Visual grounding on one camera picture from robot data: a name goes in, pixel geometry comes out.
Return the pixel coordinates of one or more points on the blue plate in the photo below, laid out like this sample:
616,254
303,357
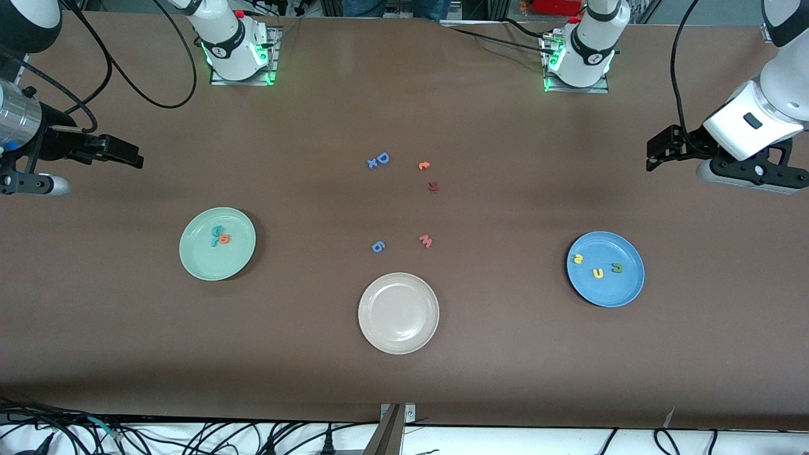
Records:
607,294

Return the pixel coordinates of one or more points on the brown table cover sheet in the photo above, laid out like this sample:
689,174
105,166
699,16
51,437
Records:
404,95

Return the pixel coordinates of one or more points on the beige plate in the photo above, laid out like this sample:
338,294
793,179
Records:
399,313

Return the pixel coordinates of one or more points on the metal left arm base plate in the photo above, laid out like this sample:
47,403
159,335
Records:
578,90

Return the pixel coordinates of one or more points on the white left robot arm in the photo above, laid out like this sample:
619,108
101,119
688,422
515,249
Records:
591,44

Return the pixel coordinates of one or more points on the silver edge bracket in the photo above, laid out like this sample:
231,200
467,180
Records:
411,414

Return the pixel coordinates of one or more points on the black power plug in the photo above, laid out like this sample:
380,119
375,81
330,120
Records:
328,442

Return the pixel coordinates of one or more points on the dark metal post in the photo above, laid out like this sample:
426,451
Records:
387,439

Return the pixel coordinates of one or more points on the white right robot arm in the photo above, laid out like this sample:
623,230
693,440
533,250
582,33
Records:
231,44

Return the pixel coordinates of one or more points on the blue foam letter D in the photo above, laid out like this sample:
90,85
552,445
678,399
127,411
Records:
383,158

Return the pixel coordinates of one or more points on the pink foam letter w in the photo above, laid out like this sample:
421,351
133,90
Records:
425,241

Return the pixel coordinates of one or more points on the blue foam digit six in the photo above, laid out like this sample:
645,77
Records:
378,246

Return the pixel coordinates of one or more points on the red box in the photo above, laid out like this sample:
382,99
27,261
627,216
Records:
556,6

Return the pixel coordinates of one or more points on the light green plate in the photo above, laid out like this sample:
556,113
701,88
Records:
208,262

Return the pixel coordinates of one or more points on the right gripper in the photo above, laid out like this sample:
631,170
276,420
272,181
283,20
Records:
55,143

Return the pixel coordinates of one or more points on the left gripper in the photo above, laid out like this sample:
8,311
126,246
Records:
687,143

